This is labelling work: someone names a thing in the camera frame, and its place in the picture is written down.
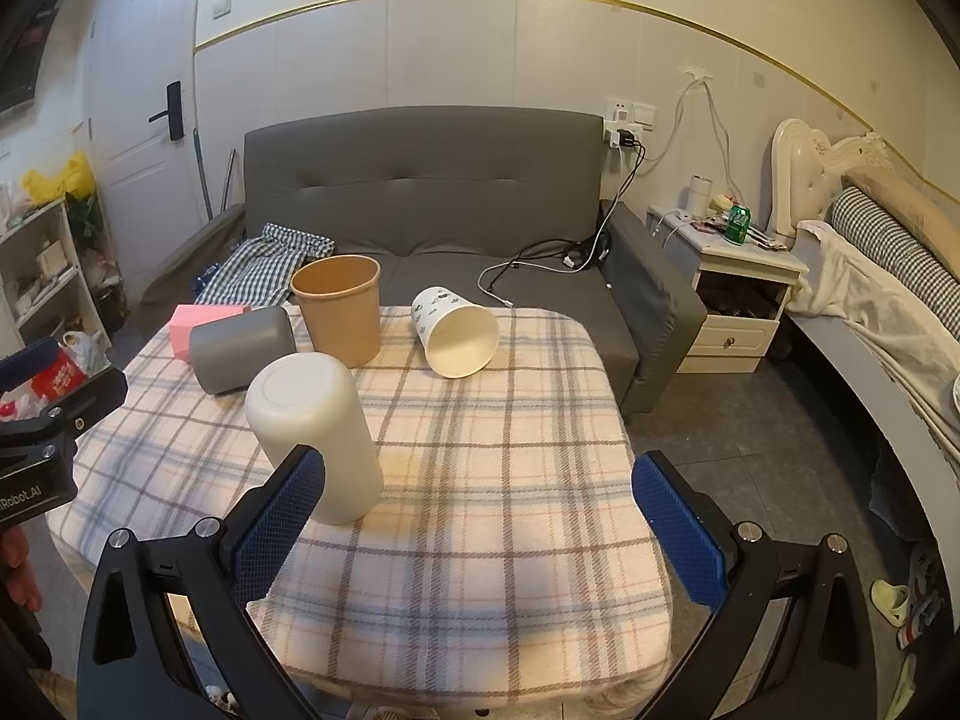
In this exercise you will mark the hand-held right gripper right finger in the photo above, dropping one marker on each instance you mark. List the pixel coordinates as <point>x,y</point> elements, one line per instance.
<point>679,532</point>

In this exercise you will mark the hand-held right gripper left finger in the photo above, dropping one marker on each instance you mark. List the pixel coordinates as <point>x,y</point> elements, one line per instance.
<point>277,525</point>

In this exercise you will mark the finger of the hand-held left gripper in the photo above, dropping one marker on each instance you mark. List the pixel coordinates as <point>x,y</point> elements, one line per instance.
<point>30,361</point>
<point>82,397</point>

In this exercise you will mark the white plastic cup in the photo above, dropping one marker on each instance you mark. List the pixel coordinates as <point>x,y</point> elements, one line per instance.
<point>315,420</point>

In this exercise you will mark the grey plastic cup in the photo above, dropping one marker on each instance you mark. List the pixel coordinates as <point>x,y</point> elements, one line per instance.
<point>240,349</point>

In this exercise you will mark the brown paper cup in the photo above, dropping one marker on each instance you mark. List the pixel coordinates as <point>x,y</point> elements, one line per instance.
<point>337,322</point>

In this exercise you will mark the white printed paper cup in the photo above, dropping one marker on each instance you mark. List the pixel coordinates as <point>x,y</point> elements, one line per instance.
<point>457,345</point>

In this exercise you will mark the person's left hand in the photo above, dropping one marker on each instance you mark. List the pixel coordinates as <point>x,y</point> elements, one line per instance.
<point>19,574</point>

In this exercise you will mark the red and white bag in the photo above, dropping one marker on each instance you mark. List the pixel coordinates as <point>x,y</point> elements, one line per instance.
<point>64,371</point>

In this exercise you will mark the white shelf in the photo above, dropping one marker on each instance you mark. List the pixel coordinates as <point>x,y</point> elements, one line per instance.
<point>45,270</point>

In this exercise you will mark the pink box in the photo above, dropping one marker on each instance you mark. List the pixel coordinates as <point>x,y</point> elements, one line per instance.
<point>184,330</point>

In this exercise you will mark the yellow plastic bag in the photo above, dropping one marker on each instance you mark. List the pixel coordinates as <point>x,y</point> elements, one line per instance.
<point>64,180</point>

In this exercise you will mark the plaid tablecloth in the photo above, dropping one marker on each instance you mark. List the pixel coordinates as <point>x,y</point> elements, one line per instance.
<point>487,465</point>

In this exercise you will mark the white door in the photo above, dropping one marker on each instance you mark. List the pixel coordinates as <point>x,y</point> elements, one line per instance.
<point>139,187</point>

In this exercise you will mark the checked cloth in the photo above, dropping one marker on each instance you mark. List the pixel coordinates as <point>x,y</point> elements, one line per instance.
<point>255,262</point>

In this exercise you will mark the yellow slipper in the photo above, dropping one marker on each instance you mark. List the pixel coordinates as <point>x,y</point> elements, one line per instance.
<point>891,600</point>

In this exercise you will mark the bed with white headboard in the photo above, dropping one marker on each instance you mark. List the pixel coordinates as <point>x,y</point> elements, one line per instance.
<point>840,367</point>

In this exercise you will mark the white nightstand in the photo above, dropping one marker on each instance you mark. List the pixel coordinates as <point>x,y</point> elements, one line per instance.
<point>739,266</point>

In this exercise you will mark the white blanket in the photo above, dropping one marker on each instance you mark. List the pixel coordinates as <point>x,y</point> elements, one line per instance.
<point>862,292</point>

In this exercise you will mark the black television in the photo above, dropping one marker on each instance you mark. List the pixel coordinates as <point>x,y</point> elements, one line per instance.
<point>26,52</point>

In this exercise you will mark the green can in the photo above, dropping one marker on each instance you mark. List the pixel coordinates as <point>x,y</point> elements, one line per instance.
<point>737,226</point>

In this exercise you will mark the white tumbler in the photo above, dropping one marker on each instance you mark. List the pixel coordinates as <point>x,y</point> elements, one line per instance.
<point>699,196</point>

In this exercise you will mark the checked pillow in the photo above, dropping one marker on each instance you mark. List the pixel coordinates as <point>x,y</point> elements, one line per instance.
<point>892,236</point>

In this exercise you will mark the grey sofa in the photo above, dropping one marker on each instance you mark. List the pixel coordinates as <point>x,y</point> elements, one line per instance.
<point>450,187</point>

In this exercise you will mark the cream bed headboard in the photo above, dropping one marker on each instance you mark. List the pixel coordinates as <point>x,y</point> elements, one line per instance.
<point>806,165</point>

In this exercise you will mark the white charger plug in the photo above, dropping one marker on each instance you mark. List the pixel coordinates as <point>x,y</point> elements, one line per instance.
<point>621,139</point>

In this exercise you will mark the white light switch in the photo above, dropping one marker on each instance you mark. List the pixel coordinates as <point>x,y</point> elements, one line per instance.
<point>221,7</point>

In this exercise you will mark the white wall socket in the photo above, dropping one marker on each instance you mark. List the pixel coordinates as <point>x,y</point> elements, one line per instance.
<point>634,112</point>

